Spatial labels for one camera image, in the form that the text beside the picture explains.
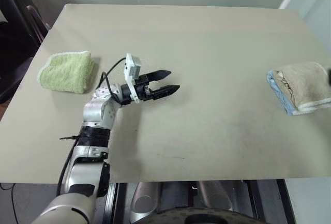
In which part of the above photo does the black dotted disc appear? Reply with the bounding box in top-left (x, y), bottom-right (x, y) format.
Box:
top-left (148, 207), bottom-right (262, 224)

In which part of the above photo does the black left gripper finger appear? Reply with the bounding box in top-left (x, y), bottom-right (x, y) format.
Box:
top-left (154, 85), bottom-right (180, 98)
top-left (146, 69), bottom-right (172, 83)

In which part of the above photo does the folded green towel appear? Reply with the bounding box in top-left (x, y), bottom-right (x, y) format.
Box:
top-left (37, 50), bottom-right (96, 94)

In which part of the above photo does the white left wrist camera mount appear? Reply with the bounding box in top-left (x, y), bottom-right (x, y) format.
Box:
top-left (123, 52), bottom-right (142, 103)

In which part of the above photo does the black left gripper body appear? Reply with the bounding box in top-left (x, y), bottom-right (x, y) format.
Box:
top-left (135, 74), bottom-right (157, 101)

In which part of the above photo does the grey rounded shell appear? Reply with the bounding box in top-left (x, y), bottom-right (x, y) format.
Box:
top-left (198, 181), bottom-right (233, 211)
top-left (129, 182), bottom-right (161, 219)

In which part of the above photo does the beige towel with white trim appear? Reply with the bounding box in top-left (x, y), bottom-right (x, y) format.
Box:
top-left (273, 61), bottom-right (331, 112)

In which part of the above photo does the folded light blue towel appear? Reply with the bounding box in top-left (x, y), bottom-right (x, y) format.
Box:
top-left (266, 70), bottom-right (311, 117)

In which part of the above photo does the black chair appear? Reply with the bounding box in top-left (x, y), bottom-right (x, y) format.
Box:
top-left (0, 0), bottom-right (51, 104)

